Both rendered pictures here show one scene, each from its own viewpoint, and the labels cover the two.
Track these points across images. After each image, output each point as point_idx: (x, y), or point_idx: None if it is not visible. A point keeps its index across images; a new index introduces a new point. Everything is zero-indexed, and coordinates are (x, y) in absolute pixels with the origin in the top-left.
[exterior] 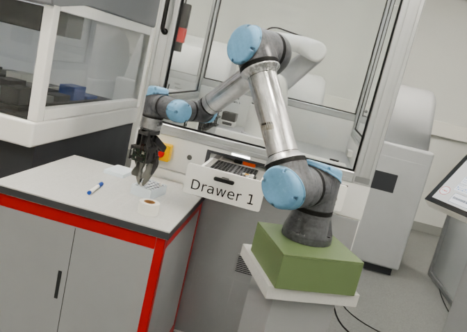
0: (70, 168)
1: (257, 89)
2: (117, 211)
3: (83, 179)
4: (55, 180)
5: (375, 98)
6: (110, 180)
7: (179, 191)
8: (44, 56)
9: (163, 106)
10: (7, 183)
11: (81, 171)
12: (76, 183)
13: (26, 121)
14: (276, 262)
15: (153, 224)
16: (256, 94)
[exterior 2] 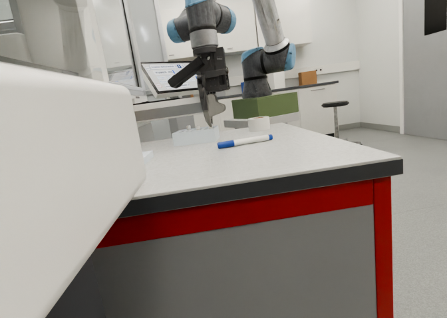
0: (163, 175)
1: None
2: (285, 130)
3: (213, 156)
4: (263, 156)
5: (130, 28)
6: (178, 154)
7: (155, 144)
8: None
9: (227, 12)
10: (365, 152)
11: (169, 167)
12: (241, 152)
13: (118, 86)
14: (293, 100)
15: (281, 124)
16: None
